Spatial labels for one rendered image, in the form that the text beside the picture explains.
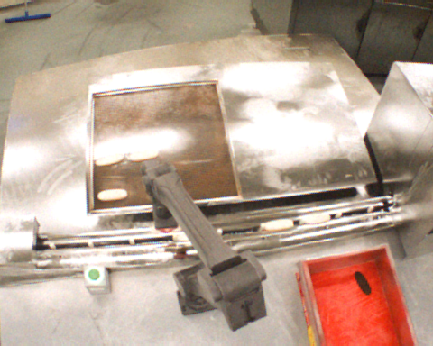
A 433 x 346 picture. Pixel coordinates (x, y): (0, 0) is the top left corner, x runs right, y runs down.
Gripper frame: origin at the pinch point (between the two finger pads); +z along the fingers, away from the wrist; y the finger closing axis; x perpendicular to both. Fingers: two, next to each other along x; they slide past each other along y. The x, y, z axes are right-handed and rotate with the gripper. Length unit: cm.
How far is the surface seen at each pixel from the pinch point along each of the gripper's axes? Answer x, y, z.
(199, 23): 48, -267, 94
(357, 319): 55, 39, 11
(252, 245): 25.4, 6.3, 7.0
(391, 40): 190, -165, 42
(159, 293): -5.2, 17.3, 11.1
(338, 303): 50, 31, 11
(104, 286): -21.4, 16.4, 4.8
